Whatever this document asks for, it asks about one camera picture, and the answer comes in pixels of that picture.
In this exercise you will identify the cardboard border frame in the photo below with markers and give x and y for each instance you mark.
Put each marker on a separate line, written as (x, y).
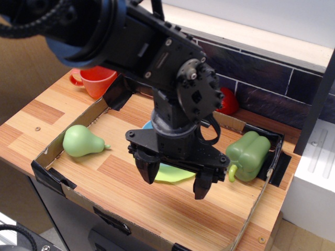
(167, 203)

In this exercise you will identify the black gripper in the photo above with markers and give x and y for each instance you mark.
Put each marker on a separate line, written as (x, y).
(192, 153)

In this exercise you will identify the green toy pear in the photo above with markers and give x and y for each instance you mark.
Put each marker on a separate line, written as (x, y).
(79, 141)

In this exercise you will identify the orange plastic cup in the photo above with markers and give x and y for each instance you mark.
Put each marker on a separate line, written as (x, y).
(95, 80)

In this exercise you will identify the blue bowl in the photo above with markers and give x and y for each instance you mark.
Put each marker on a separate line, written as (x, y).
(148, 125)

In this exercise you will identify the green toy bell pepper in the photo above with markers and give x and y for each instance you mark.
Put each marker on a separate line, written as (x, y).
(247, 156)

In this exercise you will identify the light green plate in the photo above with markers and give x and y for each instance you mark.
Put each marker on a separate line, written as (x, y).
(172, 174)

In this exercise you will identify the red toy pepper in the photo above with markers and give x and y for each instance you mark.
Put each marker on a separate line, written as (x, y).
(229, 104)

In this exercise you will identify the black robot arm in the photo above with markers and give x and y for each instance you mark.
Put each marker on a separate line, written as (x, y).
(143, 47)

